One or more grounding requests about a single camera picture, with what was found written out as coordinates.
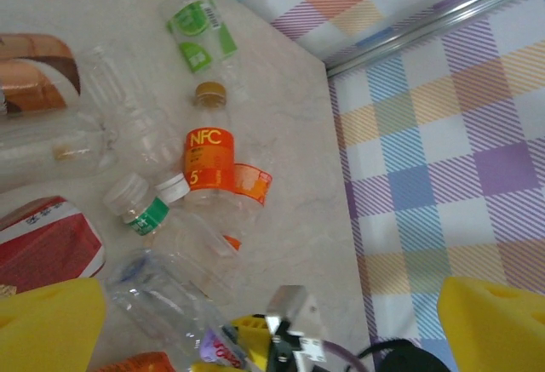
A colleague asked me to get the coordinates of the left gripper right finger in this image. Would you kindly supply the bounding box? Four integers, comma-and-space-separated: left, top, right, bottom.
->
438, 276, 545, 372

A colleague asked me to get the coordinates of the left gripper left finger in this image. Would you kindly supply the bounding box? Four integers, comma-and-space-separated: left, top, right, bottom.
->
0, 277, 107, 372

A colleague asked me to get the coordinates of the clear bottle purple label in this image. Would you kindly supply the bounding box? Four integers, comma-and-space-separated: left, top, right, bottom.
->
103, 247, 253, 372

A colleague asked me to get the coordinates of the red yellow label bottle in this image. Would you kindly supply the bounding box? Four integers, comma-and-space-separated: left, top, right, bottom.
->
0, 195, 106, 299

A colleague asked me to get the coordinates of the clear bottle green neck band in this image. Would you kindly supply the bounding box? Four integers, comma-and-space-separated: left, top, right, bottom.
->
104, 173, 240, 300

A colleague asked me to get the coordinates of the clear bottle white cap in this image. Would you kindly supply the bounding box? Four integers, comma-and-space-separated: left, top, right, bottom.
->
83, 43, 192, 203

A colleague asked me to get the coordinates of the clear bottle orange NFC label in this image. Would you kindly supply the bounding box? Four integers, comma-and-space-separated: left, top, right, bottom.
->
182, 81, 276, 258

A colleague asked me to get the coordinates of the red Coca-Cola label bottle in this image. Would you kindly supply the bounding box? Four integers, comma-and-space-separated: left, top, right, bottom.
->
0, 110, 119, 184

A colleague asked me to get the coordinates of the brown label bottle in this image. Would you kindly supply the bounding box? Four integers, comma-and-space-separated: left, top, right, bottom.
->
0, 32, 82, 114

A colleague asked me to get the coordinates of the clear bottle green label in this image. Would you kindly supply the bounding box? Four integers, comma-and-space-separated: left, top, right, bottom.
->
159, 0, 251, 106

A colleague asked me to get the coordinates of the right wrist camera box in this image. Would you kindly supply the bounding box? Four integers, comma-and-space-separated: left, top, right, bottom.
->
264, 285, 327, 364

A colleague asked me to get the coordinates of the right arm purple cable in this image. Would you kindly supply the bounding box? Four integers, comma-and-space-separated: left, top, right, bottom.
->
322, 340, 376, 372

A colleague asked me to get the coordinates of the aluminium frame post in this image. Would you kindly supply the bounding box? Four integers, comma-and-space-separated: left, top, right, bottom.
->
325, 0, 545, 78

